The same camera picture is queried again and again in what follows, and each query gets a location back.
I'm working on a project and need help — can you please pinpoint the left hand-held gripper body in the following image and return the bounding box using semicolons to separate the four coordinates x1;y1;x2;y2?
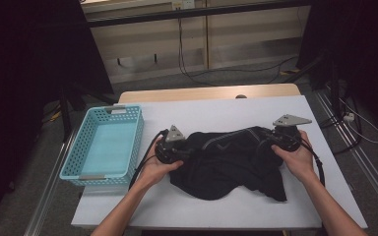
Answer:
155;125;187;165

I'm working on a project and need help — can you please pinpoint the aluminium floor rail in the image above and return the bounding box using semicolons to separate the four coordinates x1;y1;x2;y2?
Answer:
24;124;81;236
313;88;378;214

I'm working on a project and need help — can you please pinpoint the beige panelled cabinet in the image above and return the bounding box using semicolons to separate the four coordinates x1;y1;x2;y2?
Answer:
81;0;311;85

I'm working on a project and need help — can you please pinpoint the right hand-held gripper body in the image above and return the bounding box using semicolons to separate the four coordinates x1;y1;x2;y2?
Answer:
266;113;313;153

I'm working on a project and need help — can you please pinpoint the black stand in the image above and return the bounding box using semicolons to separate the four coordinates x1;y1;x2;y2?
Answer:
58;83;119;143
283;52;343;120

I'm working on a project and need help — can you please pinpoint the person's left hand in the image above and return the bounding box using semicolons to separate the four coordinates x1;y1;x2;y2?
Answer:
140;136;185;187

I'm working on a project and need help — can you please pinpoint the black horizontal beam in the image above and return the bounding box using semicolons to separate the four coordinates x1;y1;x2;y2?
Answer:
85;0;313;29

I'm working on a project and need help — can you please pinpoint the black wall cable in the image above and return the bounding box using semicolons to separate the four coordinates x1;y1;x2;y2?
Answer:
176;8;300;80
178;8;284;88

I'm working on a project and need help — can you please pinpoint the dark knit vest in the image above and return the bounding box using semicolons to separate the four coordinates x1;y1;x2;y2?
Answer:
169;125;288;203

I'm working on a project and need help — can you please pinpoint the white floor cable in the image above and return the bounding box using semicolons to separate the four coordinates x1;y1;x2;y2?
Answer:
338;96;378;145

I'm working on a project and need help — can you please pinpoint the light blue plastic basket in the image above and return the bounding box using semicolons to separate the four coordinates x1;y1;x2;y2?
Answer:
58;104;145;188

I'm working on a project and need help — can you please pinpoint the person's right hand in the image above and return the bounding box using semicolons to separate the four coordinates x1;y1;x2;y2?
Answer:
270;130;319;185

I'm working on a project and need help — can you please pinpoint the right hand-held gripper cable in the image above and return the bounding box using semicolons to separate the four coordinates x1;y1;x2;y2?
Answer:
298;137;327;188

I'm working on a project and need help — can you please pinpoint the wooden table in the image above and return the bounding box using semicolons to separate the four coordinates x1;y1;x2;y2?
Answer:
117;83;302;104

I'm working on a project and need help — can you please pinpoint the black floor cable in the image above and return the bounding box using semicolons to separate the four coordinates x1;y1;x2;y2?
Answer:
319;94;364;155

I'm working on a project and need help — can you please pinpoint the black curtain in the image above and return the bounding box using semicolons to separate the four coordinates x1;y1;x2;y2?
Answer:
295;0;378;139
0;0;114;227

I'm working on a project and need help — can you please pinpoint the white wall socket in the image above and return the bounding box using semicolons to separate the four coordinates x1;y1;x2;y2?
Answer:
171;0;196;11

